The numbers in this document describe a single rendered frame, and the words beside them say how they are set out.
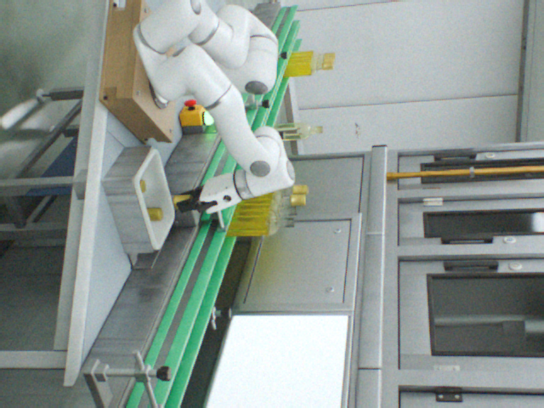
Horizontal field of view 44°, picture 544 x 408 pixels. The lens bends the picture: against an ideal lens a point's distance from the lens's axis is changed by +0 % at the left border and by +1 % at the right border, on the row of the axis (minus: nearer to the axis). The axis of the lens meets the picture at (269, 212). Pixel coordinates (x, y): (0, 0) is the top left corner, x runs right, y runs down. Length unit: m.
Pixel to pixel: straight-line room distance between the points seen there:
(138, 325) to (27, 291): 0.70
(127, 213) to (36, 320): 0.56
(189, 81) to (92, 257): 0.47
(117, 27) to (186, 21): 0.30
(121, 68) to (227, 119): 0.34
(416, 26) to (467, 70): 0.77
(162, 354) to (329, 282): 0.58
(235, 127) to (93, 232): 0.42
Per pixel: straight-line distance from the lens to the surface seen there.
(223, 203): 1.64
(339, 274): 1.94
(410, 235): 2.15
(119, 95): 1.68
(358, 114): 8.29
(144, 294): 1.71
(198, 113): 2.19
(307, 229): 2.14
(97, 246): 1.64
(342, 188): 2.40
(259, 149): 1.49
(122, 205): 1.69
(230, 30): 1.66
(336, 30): 7.92
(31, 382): 1.93
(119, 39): 1.76
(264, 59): 1.73
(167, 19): 1.53
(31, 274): 2.34
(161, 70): 1.51
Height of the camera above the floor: 1.48
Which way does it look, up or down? 12 degrees down
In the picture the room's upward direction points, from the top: 88 degrees clockwise
